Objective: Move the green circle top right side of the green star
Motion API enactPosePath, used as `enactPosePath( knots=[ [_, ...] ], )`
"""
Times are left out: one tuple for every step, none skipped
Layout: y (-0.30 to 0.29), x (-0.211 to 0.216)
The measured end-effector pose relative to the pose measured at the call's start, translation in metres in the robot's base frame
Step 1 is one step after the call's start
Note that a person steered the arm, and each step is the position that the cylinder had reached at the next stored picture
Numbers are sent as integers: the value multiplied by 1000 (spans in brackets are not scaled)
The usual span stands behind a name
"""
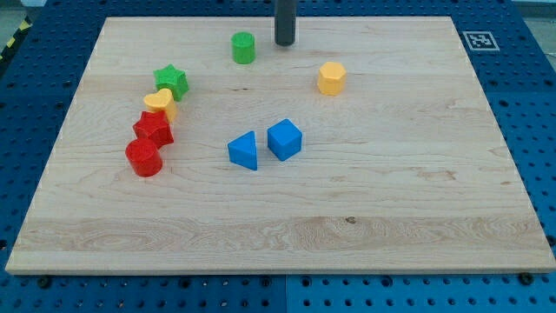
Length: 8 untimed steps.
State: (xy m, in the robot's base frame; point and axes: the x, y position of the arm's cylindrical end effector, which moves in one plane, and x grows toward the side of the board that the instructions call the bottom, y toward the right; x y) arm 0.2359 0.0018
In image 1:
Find green cylinder block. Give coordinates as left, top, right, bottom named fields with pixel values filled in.
left=231, top=31, right=256, bottom=64

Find red star block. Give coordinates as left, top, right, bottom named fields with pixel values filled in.
left=133, top=111, right=174, bottom=149

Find green star block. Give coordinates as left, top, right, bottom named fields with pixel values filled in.
left=153, top=63, right=189, bottom=102

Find yellow hexagon block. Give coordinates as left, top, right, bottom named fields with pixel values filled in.
left=317, top=62, right=347, bottom=96

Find white fiducial marker tag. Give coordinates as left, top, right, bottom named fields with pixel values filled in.
left=462, top=31, right=500, bottom=51

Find blue triangle block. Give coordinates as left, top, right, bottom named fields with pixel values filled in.
left=227, top=131, right=258, bottom=170

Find red cylinder block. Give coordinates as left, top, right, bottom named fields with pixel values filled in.
left=125, top=138, right=162, bottom=177

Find light wooden board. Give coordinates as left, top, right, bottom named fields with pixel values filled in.
left=6, top=17, right=555, bottom=276

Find yellow heart block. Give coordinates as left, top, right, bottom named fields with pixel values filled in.
left=143, top=88, right=178, bottom=123

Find blue cube block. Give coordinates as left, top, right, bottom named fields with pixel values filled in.
left=267, top=119, right=302, bottom=161

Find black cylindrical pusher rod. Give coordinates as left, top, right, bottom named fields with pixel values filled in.
left=275, top=0, right=297, bottom=47

